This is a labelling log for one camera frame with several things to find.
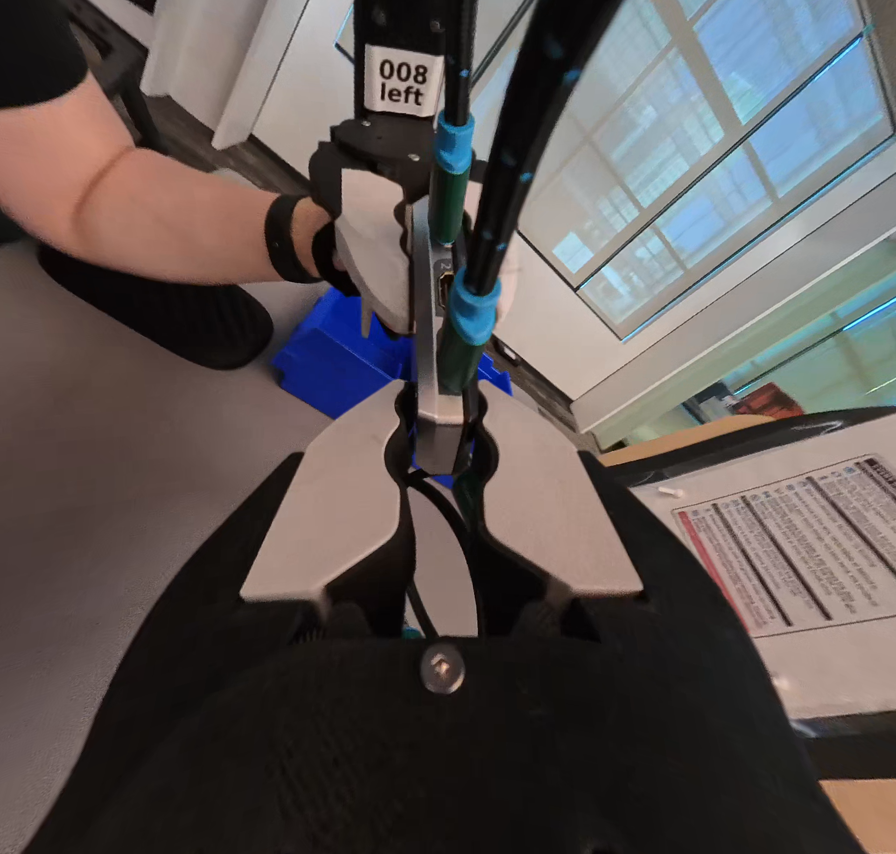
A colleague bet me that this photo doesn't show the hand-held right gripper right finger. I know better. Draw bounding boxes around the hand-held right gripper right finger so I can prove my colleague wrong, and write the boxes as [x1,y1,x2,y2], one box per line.
[477,392,645,596]

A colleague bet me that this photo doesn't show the thin black switch cable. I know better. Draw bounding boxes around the thin black switch cable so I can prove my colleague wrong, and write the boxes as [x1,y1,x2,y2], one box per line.
[402,468,484,639]

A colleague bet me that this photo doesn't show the blue plastic bin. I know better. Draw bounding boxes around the blue plastic bin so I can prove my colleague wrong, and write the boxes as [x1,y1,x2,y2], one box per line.
[272,286,515,470]

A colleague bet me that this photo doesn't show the person's left forearm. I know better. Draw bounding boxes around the person's left forearm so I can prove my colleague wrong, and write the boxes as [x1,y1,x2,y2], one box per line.
[0,77,281,288]

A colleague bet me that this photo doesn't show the plastic-wrapped manual sheet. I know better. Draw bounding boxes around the plastic-wrapped manual sheet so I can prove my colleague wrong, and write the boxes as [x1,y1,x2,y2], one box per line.
[602,406,896,739]

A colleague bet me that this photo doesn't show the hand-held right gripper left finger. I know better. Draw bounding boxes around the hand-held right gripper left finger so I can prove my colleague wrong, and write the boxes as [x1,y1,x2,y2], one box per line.
[239,378,417,609]

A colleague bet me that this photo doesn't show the white framed glass window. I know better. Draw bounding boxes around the white framed glass window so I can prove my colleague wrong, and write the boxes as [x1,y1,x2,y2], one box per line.
[335,0,896,435]

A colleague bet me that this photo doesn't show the black hdmi cable green plugs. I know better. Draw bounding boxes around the black hdmi cable green plugs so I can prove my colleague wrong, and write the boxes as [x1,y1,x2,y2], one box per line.
[425,0,655,519]

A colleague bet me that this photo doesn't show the grey hdmi switch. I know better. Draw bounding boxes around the grey hdmi switch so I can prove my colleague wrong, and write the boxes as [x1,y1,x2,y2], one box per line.
[409,195,492,477]

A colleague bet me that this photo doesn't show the person's black printed clothing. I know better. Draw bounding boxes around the person's black printed clothing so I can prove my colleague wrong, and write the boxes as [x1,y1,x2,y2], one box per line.
[0,0,90,110]

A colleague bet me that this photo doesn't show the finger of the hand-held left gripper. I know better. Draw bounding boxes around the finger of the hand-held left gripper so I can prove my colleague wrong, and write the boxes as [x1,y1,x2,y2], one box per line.
[331,167,415,340]
[462,182,523,309]

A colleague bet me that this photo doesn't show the person's left hand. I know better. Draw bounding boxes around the person's left hand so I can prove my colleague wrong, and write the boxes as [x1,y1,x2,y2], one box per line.
[290,200,359,297]

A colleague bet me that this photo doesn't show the black metal cart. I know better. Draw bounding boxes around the black metal cart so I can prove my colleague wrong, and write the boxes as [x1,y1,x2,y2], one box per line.
[66,0,165,152]

